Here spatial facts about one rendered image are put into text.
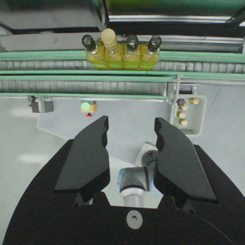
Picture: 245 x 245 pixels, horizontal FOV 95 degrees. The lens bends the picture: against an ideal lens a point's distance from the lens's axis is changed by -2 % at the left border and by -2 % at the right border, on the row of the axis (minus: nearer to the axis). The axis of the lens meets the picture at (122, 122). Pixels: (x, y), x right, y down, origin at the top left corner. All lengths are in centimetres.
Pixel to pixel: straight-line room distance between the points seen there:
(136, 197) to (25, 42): 87
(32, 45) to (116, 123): 58
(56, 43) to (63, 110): 36
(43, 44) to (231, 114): 109
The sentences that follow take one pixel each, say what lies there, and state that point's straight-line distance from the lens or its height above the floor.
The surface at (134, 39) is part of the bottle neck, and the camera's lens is 36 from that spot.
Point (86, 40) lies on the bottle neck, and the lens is 38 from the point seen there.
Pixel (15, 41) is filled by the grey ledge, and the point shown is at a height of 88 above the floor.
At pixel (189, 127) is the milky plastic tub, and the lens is 80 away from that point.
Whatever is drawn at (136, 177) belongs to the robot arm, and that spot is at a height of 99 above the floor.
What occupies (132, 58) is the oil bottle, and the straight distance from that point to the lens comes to 40.
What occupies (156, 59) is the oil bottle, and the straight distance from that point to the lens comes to 41.
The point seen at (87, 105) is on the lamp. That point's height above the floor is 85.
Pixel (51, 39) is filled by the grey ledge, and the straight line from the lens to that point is 74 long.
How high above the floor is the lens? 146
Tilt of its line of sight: 78 degrees down
